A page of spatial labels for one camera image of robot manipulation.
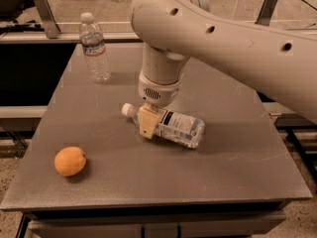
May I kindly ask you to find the orange fruit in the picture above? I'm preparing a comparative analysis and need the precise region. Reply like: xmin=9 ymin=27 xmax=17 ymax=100
xmin=54 ymin=147 xmax=86 ymax=177

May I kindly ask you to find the right metal bracket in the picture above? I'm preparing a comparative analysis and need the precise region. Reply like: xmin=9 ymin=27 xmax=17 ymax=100
xmin=256 ymin=0 xmax=278 ymax=26

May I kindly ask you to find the left metal bracket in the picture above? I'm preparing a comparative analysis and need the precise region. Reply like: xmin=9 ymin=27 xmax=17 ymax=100
xmin=33 ymin=0 xmax=60 ymax=39

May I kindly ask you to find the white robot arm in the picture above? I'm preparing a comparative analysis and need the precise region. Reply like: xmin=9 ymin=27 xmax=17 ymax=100
xmin=130 ymin=0 xmax=317 ymax=123

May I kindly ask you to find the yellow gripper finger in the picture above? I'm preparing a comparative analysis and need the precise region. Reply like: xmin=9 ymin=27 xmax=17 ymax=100
xmin=138 ymin=103 xmax=162 ymax=139

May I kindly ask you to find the metal bracket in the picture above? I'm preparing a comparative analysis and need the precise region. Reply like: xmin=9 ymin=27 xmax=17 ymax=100
xmin=33 ymin=0 xmax=60 ymax=39
xmin=256 ymin=0 xmax=278 ymax=26

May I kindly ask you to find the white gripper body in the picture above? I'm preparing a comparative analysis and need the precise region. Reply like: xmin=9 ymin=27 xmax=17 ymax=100
xmin=139 ymin=69 xmax=181 ymax=107

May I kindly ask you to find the clear plastic water bottle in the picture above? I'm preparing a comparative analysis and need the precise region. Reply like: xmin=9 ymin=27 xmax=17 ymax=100
xmin=79 ymin=12 xmax=111 ymax=83

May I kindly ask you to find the blue label plastic bottle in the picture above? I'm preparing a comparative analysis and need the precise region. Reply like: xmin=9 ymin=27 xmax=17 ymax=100
xmin=122 ymin=103 xmax=205 ymax=149

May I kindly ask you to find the grey table frame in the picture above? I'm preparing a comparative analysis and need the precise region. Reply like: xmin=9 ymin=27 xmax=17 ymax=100
xmin=15 ymin=201 xmax=285 ymax=238

